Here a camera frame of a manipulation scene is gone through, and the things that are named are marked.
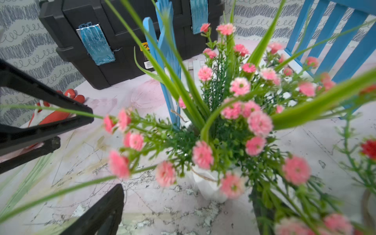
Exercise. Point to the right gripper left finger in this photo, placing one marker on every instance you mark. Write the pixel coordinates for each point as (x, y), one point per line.
(103, 218)

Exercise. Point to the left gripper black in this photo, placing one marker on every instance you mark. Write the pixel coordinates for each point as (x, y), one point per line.
(20, 145)

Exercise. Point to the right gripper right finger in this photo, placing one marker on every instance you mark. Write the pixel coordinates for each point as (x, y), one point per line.
(264, 216)

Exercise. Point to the red flower pot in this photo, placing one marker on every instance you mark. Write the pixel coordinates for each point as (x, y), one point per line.
(362, 161)

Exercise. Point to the pink flower pot back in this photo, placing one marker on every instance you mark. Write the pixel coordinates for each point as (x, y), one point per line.
(243, 99)

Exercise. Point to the blue white two-tier rack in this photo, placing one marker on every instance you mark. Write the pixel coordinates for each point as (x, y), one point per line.
(323, 44)

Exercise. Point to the red white glove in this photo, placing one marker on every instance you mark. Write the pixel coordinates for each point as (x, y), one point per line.
(41, 117)

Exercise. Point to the floral pink table mat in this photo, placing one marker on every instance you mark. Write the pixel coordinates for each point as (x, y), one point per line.
(148, 208)

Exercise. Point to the black toolbox yellow handle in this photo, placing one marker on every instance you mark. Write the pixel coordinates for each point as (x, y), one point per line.
(63, 19)

